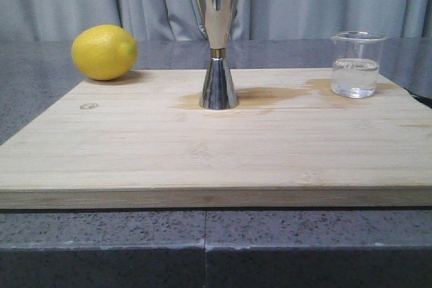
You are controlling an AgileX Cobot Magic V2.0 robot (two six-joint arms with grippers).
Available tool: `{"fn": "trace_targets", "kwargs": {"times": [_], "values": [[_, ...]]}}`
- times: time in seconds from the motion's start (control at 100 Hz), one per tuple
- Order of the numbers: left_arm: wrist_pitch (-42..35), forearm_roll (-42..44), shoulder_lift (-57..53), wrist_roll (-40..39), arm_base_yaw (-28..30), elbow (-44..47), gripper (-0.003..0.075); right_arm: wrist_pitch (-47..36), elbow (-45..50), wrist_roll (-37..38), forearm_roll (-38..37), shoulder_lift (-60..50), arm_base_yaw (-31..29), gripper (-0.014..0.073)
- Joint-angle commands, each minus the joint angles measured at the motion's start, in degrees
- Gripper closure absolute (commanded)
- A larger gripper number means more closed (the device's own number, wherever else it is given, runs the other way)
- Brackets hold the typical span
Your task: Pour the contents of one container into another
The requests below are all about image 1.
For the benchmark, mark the wooden cutting board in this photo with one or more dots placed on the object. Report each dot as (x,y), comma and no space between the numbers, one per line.
(144,142)

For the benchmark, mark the grey curtain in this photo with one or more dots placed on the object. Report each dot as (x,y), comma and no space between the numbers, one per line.
(54,20)

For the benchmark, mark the steel double jigger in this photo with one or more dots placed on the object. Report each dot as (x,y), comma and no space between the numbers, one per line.
(218,92)

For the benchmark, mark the yellow lemon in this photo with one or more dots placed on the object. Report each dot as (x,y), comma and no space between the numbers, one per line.
(104,52)

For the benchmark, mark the clear glass beaker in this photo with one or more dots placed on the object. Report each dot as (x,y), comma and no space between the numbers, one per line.
(356,63)

